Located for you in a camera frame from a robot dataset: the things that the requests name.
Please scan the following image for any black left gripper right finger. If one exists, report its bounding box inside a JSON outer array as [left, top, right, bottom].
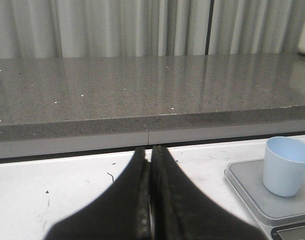
[[150, 145, 264, 240]]

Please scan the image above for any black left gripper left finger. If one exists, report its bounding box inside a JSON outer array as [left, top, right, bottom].
[[45, 147, 151, 240]]

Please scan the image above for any light blue plastic cup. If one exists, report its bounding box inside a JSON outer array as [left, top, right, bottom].
[[262, 136, 305, 197]]

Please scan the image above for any silver digital kitchen scale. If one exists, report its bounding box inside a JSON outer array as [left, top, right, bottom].
[[224, 159, 305, 240]]

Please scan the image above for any grey stone counter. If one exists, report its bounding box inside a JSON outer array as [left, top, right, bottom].
[[0, 53, 305, 159]]

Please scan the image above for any grey pleated curtain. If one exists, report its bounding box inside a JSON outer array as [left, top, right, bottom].
[[0, 0, 305, 59]]

